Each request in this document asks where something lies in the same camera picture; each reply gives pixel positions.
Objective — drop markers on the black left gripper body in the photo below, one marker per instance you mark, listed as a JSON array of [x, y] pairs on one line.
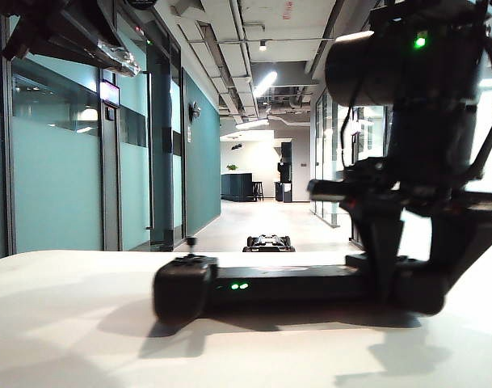
[[27, 24]]

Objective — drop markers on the green potted plant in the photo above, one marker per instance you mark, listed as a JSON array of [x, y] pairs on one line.
[[232, 167]]

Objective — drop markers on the black quadruped robot dog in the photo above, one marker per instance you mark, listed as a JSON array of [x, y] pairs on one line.
[[270, 242]]

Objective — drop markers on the curved linear ceiling light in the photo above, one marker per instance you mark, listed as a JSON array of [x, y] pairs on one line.
[[251, 124]]

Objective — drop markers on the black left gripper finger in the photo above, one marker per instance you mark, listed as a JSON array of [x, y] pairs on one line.
[[76, 40], [120, 60]]

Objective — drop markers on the oblong ceiling lamp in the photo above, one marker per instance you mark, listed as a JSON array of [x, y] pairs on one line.
[[352, 36]]

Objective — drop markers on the pink white door sign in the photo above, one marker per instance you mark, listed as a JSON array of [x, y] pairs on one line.
[[109, 91]]

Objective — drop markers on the white wall notice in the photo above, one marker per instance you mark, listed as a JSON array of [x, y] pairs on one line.
[[189, 134]]

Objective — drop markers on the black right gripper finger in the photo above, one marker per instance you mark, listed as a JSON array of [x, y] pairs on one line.
[[455, 242], [381, 250]]

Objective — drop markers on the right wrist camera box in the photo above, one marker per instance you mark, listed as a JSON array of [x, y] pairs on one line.
[[367, 169]]

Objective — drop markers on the black round ceiling fixture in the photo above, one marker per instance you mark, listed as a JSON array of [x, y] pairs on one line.
[[140, 2]]

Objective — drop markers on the dark tall wall cabinet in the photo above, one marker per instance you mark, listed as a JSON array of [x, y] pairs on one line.
[[287, 151]]

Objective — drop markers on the long linear ceiling light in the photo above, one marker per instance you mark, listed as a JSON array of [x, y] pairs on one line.
[[266, 83]]

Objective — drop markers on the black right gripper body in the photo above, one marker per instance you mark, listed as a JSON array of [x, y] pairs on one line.
[[391, 200]]

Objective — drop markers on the black coffee machine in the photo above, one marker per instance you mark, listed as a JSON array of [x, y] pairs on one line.
[[284, 171]]

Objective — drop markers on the dark bar stool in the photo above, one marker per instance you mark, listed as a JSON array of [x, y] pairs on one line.
[[257, 183]]

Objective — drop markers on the small ceiling spot light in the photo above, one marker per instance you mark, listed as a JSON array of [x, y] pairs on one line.
[[262, 45]]

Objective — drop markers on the dark blue counter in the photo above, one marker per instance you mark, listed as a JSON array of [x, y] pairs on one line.
[[235, 186]]

